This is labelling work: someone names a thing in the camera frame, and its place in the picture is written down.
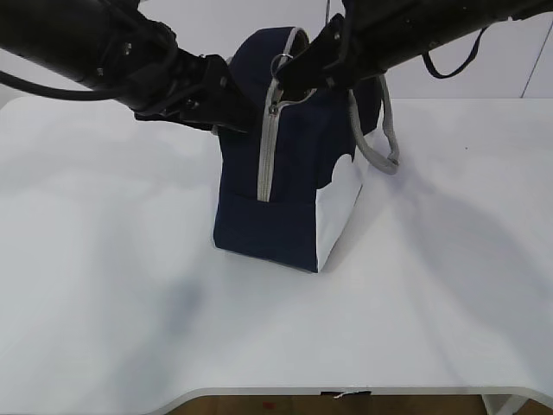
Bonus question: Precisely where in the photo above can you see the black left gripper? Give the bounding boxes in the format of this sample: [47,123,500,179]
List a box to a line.
[92,19,257,132]

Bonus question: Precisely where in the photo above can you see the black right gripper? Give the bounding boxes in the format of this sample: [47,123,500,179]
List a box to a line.
[275,1,432,96]

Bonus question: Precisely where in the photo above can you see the navy blue lunch bag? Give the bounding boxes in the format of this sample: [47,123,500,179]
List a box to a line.
[213,27,399,272]

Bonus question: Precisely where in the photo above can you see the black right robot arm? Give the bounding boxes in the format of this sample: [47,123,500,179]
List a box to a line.
[274,0,552,91]

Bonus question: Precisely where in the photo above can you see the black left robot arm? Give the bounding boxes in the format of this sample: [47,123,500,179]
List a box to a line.
[1,1,257,132]

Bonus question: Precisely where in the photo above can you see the white table leg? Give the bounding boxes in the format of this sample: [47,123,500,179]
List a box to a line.
[481,394,529,415]

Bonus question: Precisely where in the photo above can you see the black cable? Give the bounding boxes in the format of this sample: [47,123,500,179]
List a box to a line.
[422,25,492,80]

